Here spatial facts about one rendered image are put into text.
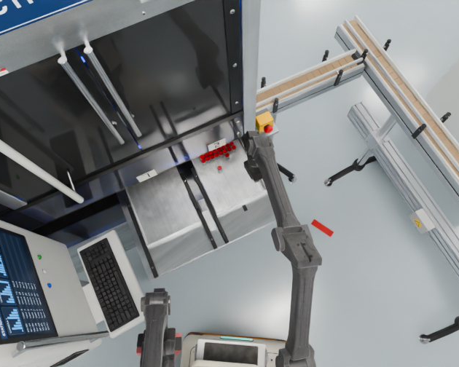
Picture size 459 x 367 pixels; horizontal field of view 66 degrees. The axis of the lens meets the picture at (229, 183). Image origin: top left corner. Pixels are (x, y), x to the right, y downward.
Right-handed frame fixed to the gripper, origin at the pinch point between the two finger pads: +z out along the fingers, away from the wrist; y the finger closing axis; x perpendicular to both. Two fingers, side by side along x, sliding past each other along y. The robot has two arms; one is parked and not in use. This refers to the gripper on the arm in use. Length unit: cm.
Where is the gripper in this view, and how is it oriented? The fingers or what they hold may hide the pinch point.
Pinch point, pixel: (257, 179)
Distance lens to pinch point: 146.3
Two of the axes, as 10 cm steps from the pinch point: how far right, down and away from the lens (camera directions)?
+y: -4.2, -7.7, 4.9
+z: 1.2, 4.8, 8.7
